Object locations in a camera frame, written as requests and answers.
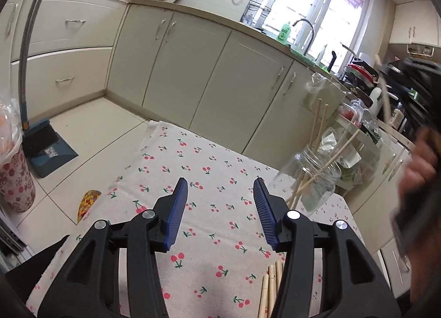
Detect yellow patterned cloth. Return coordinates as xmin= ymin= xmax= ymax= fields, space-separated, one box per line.
xmin=76 ymin=189 xmax=103 ymax=224

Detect cream side base cabinet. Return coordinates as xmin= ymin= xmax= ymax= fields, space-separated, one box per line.
xmin=345 ymin=125 xmax=416 ymax=300

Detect cream narrow cabinet door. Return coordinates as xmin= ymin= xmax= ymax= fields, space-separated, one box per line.
xmin=0 ymin=0 xmax=27 ymax=64

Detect blue dustpan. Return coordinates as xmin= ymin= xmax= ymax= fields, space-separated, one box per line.
xmin=24 ymin=117 xmax=79 ymax=178

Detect stacked pots with red lid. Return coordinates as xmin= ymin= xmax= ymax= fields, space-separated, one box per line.
xmin=342 ymin=57 xmax=378 ymax=95

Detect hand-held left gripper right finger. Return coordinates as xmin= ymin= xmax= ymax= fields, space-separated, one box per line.
xmin=252 ymin=177 xmax=402 ymax=318

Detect cream cabinet drawer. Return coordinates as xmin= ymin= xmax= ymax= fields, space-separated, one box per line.
xmin=26 ymin=0 xmax=129 ymax=56
xmin=10 ymin=47 xmax=114 ymax=119

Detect broom with long pole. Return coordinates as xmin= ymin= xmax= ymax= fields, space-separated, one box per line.
xmin=19 ymin=0 xmax=59 ymax=158

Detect cream base cabinet door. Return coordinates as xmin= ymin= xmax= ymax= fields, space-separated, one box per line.
xmin=243 ymin=62 xmax=347 ymax=169
xmin=142 ymin=11 xmax=232 ymax=130
xmin=192 ymin=30 xmax=294 ymax=159
xmin=113 ymin=6 xmax=173 ymax=109

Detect cream wall cabinet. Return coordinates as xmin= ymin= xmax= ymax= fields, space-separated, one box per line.
xmin=389 ymin=0 xmax=441 ymax=47

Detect chrome sink faucet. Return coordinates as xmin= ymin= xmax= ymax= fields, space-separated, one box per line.
xmin=292 ymin=18 xmax=315 ymax=56

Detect person's right forearm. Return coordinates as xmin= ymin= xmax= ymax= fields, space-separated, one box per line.
xmin=407 ymin=252 xmax=441 ymax=318

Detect person's right hand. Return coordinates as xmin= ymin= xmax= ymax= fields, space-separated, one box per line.
xmin=400 ymin=127 xmax=438 ymax=201

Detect green dish soap bottle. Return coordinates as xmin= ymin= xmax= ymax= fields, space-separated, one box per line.
xmin=278 ymin=21 xmax=292 ymax=43

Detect clear plastic trash bag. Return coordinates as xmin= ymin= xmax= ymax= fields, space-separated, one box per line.
xmin=0 ymin=97 xmax=25 ymax=167

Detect floral trash can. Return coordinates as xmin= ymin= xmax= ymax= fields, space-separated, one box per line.
xmin=0 ymin=146 xmax=36 ymax=213

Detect beige kitchen countertop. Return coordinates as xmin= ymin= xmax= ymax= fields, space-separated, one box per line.
xmin=15 ymin=0 xmax=417 ymax=150

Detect white jug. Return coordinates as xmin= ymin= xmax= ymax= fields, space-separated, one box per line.
xmin=369 ymin=87 xmax=384 ymax=117

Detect cherry print tablecloth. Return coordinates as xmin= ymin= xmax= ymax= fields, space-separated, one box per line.
xmin=26 ymin=120 xmax=362 ymax=318

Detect clear glass jar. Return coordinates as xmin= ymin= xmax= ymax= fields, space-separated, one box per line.
xmin=277 ymin=144 xmax=341 ymax=215

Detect dark cloth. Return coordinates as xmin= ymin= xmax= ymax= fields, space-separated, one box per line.
xmin=5 ymin=235 xmax=70 ymax=303

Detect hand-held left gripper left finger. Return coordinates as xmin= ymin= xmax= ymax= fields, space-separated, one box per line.
xmin=37 ymin=177 xmax=189 ymax=318

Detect green dish cloth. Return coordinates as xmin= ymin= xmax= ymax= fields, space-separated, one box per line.
xmin=289 ymin=46 xmax=318 ymax=64

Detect bag of red tomatoes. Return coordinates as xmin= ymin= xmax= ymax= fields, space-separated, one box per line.
xmin=338 ymin=104 xmax=363 ymax=123

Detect hanging clear plastic bag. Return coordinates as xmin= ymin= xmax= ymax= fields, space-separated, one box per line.
xmin=305 ymin=72 xmax=340 ymax=109

